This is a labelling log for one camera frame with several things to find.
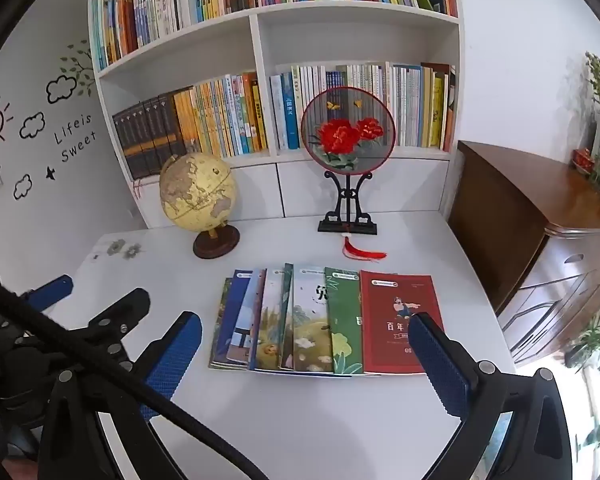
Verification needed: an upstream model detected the red tassel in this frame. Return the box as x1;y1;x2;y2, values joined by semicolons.
341;232;388;263

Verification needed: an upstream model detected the round embroidered peony fan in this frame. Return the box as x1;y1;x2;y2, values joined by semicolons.
300;87;397;171

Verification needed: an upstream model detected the red cover book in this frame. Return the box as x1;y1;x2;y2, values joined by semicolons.
359;270;434;375

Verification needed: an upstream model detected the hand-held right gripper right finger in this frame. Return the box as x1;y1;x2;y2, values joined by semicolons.
407;311;575;480

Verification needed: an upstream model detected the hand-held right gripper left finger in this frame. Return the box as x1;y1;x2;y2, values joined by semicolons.
37;311;204;480

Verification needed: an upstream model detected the set of black hardcover volumes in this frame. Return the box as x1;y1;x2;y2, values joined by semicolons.
111;94;187;180

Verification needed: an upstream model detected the green potted floor plant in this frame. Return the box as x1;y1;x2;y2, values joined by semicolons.
562;310;600;372

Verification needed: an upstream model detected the brown wooden sideboard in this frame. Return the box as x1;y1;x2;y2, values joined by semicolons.
447;140;600;367

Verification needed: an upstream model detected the green caterpillar cover book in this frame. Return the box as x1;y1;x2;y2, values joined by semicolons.
324;266;365;375

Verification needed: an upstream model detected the row of orange yellow paperbacks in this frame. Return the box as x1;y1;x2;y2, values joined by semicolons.
172;72;271;158

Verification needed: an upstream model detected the white bookshelf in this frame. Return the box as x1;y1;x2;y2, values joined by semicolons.
87;0;466;231

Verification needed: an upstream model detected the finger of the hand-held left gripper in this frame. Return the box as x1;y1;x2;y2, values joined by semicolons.
82;287;152;361
20;274;75;313

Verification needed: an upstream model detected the row of overlapping thin books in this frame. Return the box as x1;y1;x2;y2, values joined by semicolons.
209;262;435;377

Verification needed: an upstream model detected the yellow desk globe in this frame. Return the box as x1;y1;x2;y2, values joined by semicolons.
159;152;242;260

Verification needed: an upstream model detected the row of white blue paperbacks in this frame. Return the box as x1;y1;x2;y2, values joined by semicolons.
269;62;457;153

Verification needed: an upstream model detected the black lettering wall decal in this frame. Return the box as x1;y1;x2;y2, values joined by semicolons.
51;114;99;164

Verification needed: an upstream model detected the red tea set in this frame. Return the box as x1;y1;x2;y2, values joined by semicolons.
572;147;595;175

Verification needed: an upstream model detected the teal tulip cover book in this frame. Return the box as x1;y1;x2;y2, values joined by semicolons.
278;262;296;371

